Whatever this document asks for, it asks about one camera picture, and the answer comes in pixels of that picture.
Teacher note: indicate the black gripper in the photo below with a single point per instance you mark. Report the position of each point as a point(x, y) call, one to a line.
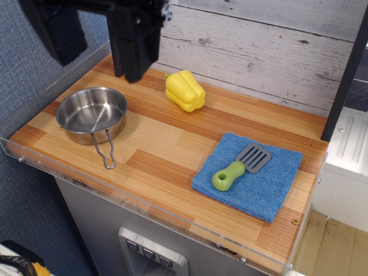
point(135, 22)

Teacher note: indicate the green handled grey spatula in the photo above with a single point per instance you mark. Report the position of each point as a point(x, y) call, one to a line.
point(251, 159)

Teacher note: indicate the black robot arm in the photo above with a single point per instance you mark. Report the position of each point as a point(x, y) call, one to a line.
point(58, 26)

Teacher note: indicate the stainless steel pot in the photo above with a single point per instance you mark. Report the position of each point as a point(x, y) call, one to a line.
point(94, 116)

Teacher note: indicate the blue folded cloth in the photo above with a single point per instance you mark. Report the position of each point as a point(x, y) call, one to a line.
point(260, 194)

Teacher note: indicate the yellow toy bell pepper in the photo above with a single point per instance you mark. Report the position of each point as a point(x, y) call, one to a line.
point(183, 90)

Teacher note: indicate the clear acrylic table guard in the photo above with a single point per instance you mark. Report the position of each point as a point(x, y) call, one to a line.
point(162, 148)

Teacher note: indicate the grey toy fridge cabinet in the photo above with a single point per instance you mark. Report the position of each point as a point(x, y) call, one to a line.
point(99, 221)

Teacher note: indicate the white side cabinet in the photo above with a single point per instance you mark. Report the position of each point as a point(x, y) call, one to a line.
point(341, 189)

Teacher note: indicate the black right upright post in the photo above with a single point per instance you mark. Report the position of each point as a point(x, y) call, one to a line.
point(348, 76)

